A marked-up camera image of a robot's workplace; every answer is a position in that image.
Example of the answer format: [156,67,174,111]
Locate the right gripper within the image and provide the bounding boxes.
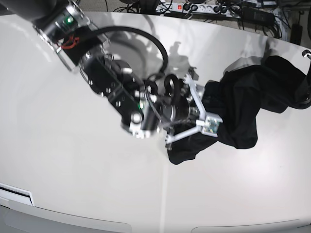
[155,75,200,129]

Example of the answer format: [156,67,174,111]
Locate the black t-shirt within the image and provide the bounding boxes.
[167,56,306,165]

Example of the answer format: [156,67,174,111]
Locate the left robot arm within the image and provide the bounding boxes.
[294,67,311,109]

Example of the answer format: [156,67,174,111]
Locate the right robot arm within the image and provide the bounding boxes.
[1,0,211,142]

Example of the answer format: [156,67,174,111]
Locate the white power strip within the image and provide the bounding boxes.
[155,2,241,18]

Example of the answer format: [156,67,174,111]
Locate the black power adapter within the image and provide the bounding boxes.
[242,7,275,27]

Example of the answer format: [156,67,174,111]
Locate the black floor box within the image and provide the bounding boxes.
[290,23,303,45]

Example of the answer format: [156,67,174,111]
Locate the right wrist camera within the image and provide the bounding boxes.
[196,116,223,137]

